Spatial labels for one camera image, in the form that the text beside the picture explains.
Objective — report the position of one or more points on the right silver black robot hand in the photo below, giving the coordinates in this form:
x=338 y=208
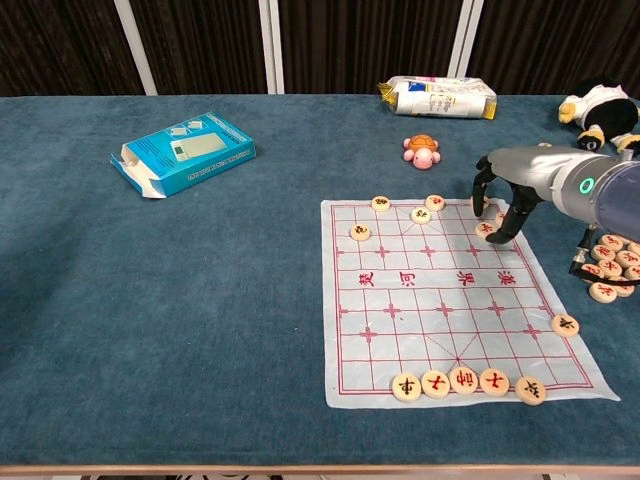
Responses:
x=525 y=172

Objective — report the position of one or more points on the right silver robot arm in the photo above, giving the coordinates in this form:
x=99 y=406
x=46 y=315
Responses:
x=620 y=200

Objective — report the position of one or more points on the chinese chess board mat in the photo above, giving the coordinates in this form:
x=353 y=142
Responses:
x=425 y=300

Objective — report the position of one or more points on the black white penguin plush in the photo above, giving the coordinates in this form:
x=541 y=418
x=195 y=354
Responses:
x=607 y=112

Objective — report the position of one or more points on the pink orange turtle toy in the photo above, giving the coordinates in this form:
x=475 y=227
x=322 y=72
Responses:
x=422 y=155

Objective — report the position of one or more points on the white yellow snack packet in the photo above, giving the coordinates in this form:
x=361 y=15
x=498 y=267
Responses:
x=440 y=100

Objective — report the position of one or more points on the dark ribbed partition panel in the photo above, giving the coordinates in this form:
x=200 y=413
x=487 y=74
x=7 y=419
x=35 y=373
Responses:
x=60 y=45
x=200 y=45
x=365 y=40
x=550 y=35

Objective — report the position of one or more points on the blue scale cardboard box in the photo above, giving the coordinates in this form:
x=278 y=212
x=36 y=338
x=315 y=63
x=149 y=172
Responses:
x=200 y=155

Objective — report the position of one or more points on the teal felt table cover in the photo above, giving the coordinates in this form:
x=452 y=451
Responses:
x=150 y=300

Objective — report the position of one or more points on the white partition frame post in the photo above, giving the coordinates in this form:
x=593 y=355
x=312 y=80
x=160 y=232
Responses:
x=272 y=50
x=137 y=50
x=465 y=40

